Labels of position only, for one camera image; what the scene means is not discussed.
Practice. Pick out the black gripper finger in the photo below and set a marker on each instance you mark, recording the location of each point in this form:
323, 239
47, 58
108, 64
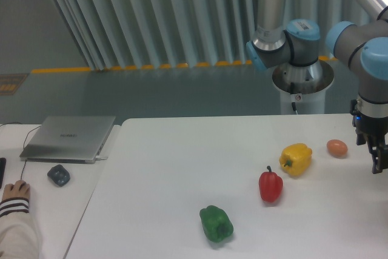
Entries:
378, 150

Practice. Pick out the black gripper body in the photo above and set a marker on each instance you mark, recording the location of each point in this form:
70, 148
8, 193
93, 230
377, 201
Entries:
370, 130

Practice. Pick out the red bell pepper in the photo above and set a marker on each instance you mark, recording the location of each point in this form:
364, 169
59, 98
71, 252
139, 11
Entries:
270, 186

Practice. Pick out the striped cream sleeve forearm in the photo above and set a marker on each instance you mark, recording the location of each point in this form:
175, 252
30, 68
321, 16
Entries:
19, 238

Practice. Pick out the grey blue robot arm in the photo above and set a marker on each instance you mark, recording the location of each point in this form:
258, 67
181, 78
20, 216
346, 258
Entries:
292, 51

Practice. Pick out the person's hand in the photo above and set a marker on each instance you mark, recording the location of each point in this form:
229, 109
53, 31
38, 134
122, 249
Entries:
18, 190

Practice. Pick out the brown egg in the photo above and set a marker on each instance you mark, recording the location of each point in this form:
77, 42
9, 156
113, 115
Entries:
337, 148

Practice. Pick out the yellow bell pepper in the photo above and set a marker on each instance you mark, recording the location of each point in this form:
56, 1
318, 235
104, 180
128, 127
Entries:
295, 159

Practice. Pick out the green bell pepper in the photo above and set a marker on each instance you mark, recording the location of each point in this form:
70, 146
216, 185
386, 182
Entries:
215, 224

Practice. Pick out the grey pleated curtain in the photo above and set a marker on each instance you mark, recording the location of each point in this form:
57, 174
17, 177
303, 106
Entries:
178, 33

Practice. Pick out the silver closed laptop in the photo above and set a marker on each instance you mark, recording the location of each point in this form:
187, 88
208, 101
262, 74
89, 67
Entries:
69, 139

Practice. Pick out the dark grey small tray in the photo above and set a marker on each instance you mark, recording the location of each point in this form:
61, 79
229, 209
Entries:
59, 175

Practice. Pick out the black phone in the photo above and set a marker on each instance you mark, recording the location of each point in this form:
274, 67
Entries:
3, 162

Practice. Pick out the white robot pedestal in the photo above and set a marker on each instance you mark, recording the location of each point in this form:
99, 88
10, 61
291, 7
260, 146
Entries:
302, 90

